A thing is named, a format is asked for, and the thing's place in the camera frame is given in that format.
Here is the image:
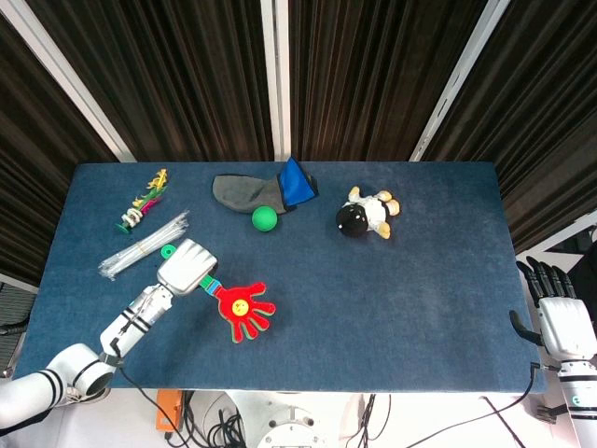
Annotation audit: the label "blue felt table cover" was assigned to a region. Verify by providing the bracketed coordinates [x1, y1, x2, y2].
[11, 161, 548, 394]

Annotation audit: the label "dark brown pleated curtain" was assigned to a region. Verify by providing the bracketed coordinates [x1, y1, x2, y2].
[0, 0, 597, 286]

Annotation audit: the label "bundle of clear straws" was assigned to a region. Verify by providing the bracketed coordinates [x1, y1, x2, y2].
[98, 209, 191, 282]

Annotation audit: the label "tangled black cables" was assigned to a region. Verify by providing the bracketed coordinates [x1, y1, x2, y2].
[184, 391, 251, 448]

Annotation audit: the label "grey office chair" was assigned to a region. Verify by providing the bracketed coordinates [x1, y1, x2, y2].
[0, 282, 38, 374]

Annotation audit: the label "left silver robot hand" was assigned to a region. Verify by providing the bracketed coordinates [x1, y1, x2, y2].
[156, 238, 220, 298]

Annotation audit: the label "colourful feather shuttlecock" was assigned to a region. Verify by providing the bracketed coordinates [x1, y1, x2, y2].
[115, 168, 170, 233]

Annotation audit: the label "black and white plush toy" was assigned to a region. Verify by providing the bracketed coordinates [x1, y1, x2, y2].
[336, 186, 401, 241]

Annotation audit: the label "grey and blue sock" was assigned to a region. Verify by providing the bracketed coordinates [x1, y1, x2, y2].
[212, 157, 321, 217]

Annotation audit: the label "orange box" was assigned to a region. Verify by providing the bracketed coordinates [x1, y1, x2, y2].
[155, 389, 186, 433]

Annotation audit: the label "green rubber ball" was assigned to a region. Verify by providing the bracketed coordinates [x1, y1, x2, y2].
[251, 205, 279, 232]

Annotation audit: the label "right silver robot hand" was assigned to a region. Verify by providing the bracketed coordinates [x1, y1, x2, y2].
[508, 256, 597, 361]

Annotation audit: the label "white frame post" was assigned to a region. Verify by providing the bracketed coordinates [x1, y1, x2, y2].
[259, 0, 291, 162]
[0, 0, 136, 163]
[409, 0, 512, 162]

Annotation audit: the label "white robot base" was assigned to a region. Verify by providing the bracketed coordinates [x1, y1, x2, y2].
[223, 391, 355, 448]

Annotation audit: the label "long black cable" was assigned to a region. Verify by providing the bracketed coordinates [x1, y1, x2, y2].
[354, 361, 543, 448]

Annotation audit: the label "red hand clapper toy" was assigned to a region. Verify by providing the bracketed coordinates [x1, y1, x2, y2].
[160, 245, 277, 345]

